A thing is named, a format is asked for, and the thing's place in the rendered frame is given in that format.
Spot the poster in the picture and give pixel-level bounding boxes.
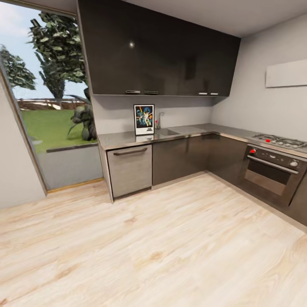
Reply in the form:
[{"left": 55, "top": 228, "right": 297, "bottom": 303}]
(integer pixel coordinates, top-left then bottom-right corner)
[{"left": 133, "top": 104, "right": 155, "bottom": 136}]

